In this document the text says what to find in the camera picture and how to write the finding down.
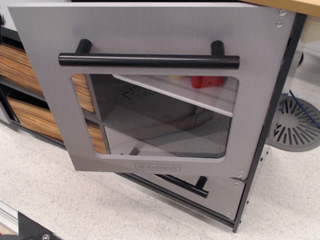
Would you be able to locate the black oven door handle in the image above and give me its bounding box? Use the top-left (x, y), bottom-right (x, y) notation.
top-left (58, 38), bottom-right (240, 70)

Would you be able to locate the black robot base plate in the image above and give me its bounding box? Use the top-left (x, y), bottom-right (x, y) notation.
top-left (17, 212), bottom-right (62, 240)

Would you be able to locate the wooden countertop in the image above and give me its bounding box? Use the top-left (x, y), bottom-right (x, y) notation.
top-left (245, 0), bottom-right (320, 17)

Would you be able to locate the grey lower drawer front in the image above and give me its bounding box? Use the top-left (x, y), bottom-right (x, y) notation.
top-left (138, 173), bottom-right (245, 220)

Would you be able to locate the grey round floor base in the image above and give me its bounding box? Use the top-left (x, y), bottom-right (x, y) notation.
top-left (266, 95), bottom-right (320, 152)

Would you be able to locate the white oven shelf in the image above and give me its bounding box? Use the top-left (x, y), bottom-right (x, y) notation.
top-left (113, 74), bottom-right (239, 117)

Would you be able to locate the wood-grain bin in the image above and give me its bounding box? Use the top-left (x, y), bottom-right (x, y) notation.
top-left (7, 95), bottom-right (107, 154)
top-left (0, 43), bottom-right (95, 113)

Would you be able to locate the red toy food block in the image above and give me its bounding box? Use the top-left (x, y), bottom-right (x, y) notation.
top-left (190, 76), bottom-right (225, 89)

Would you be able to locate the blue cable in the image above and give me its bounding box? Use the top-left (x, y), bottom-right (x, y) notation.
top-left (288, 89), bottom-right (320, 125)

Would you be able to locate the black drawer handle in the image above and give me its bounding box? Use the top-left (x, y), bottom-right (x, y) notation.
top-left (153, 174), bottom-right (209, 199)

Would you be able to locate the black toy kitchen frame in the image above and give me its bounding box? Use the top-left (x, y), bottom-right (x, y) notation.
top-left (0, 13), bottom-right (306, 232)

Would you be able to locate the lower wood-grain bin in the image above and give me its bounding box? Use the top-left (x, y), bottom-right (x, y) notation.
top-left (7, 95), bottom-right (107, 154)

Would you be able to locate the grey toy oven door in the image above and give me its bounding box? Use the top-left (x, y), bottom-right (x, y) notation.
top-left (8, 2), bottom-right (296, 179)

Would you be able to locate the toy bread loaf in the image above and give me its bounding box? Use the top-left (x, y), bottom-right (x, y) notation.
top-left (169, 75), bottom-right (185, 80)

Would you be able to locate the upper wood-grain bin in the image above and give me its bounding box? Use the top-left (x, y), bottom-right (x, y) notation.
top-left (0, 43), bottom-right (95, 113)

